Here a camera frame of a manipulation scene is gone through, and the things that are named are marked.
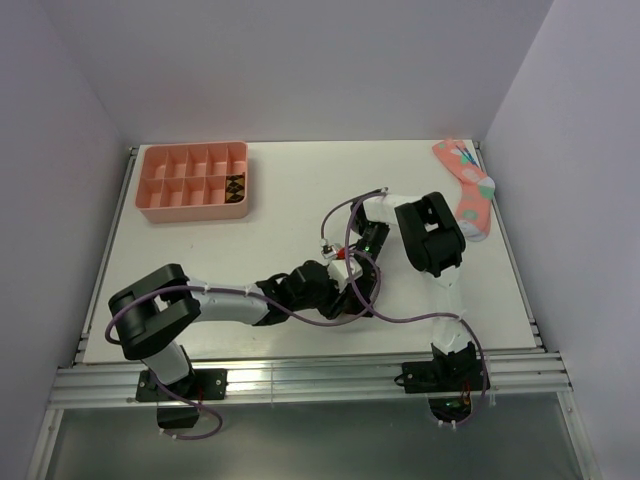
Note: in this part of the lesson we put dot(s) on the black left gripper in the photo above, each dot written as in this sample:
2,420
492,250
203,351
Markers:
338,303

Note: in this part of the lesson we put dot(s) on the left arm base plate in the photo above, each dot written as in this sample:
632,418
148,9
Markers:
199,385

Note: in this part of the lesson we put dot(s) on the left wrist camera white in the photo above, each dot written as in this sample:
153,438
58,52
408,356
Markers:
342,271

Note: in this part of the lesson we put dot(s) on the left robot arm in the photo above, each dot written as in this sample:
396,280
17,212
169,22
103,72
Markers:
150,314

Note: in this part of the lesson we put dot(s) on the pink patterned sock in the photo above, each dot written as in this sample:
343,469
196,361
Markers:
473,212

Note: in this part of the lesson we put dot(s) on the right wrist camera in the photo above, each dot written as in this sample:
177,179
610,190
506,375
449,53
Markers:
329,251

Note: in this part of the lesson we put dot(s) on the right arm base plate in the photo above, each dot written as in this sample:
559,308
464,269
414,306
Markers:
445,377

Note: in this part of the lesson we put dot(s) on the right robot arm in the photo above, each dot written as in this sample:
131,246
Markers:
434,245

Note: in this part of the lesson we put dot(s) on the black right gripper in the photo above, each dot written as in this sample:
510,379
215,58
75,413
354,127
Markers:
370,272

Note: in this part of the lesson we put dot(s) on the pink divided organizer tray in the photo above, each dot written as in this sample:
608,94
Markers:
186,182

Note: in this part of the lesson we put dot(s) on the brown tan argyle sock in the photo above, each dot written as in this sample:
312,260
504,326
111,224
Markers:
235,188

